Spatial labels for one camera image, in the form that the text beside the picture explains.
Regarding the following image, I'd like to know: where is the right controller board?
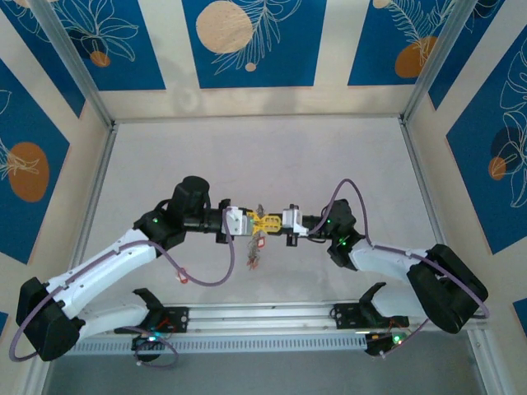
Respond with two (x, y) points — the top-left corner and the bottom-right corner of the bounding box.
(364, 328), (413, 358)

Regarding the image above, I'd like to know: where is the controller board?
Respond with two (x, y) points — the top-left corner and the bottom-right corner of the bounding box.
(130, 332), (166, 353)
(364, 328), (413, 358)

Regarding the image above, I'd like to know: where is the left controller board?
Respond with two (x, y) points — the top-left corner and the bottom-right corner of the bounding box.
(130, 332), (166, 353)

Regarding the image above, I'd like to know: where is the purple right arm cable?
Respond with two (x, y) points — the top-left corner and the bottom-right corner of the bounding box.
(306, 178), (491, 362)

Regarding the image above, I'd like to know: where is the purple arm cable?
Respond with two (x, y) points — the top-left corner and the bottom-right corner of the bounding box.
(306, 178), (491, 362)
(8, 207), (236, 369)

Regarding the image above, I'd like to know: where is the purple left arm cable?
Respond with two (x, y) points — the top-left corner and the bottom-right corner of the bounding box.
(8, 207), (236, 369)

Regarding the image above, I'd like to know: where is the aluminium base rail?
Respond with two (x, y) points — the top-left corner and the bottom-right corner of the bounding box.
(77, 302), (489, 337)

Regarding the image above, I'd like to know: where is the aluminium table side rail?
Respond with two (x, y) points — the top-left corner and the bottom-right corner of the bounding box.
(399, 117), (501, 395)
(22, 121), (120, 395)

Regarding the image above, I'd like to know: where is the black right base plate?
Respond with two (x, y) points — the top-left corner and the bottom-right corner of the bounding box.
(330, 302), (411, 330)

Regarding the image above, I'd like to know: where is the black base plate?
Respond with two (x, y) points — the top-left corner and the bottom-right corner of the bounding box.
(146, 306), (190, 334)
(330, 302), (411, 330)

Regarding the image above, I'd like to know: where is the grey slotted cable duct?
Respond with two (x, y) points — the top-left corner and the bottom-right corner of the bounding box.
(68, 332), (370, 355)

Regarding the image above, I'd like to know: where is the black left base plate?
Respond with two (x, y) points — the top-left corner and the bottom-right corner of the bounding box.
(146, 306), (190, 334)

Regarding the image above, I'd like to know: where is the aluminium frame post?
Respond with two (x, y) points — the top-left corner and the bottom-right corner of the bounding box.
(399, 0), (479, 125)
(29, 0), (117, 129)

